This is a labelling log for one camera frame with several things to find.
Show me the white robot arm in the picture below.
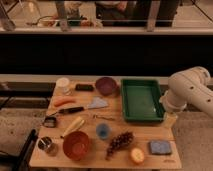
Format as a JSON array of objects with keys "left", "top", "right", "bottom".
[{"left": 159, "top": 66, "right": 213, "bottom": 129}]

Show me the blue sponge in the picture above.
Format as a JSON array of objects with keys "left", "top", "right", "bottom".
[{"left": 149, "top": 140, "right": 172, "bottom": 155}]

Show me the green plastic tray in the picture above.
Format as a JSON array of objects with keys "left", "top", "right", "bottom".
[{"left": 121, "top": 79, "right": 165, "bottom": 122}]

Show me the halved orange fruit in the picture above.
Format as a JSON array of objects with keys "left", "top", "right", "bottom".
[{"left": 130, "top": 148, "right": 145, "bottom": 164}]

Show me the purple grape bunch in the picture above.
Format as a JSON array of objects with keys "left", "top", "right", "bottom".
[{"left": 105, "top": 132, "right": 134, "bottom": 160}]

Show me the blue cup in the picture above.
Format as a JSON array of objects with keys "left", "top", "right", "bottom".
[{"left": 96, "top": 123, "right": 110, "bottom": 140}]

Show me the purple bowl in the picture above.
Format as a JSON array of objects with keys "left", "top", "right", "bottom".
[{"left": 95, "top": 77, "right": 117, "bottom": 96}]

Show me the grey blue cloth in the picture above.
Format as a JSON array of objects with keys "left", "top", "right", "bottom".
[{"left": 87, "top": 97, "right": 108, "bottom": 109}]

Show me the wooden table board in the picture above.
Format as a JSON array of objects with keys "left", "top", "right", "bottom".
[{"left": 29, "top": 81, "right": 183, "bottom": 170}]

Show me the black rectangular block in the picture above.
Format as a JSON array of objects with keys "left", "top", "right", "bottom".
[{"left": 75, "top": 84, "right": 94, "bottom": 91}]

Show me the orange red bowl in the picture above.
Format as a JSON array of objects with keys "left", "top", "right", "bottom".
[{"left": 63, "top": 131, "right": 90, "bottom": 161}]

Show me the orange carrot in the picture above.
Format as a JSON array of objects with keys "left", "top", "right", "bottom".
[{"left": 53, "top": 99, "right": 76, "bottom": 107}]

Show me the metal cup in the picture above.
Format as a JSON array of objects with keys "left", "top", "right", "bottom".
[{"left": 38, "top": 137, "right": 58, "bottom": 156}]

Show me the black handled knife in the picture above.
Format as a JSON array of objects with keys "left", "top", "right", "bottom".
[{"left": 48, "top": 106, "right": 89, "bottom": 117}]

